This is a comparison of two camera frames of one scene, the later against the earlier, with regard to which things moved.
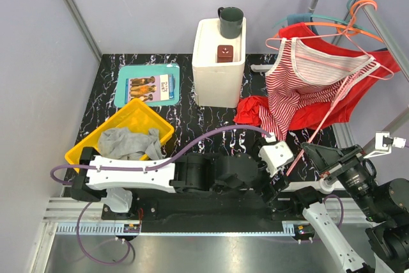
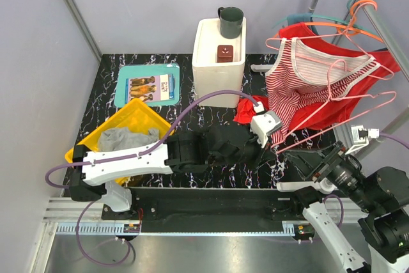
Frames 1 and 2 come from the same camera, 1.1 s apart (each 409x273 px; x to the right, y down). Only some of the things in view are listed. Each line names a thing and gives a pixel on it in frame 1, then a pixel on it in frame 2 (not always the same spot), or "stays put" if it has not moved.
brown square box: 225,53 stays put
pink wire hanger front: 323,124 -> 330,98
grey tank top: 123,143 stays put
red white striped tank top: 300,77 stays put
